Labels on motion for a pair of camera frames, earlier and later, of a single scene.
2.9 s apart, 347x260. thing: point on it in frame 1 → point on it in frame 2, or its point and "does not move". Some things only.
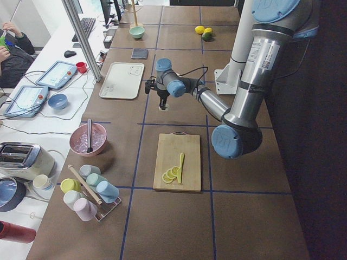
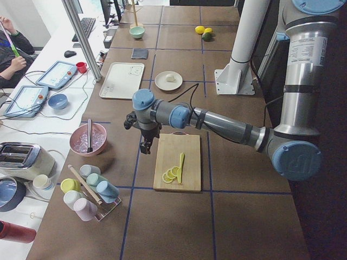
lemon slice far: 166,179 does not move
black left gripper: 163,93 → 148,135
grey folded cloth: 139,53 does not move
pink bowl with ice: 78,141 does not move
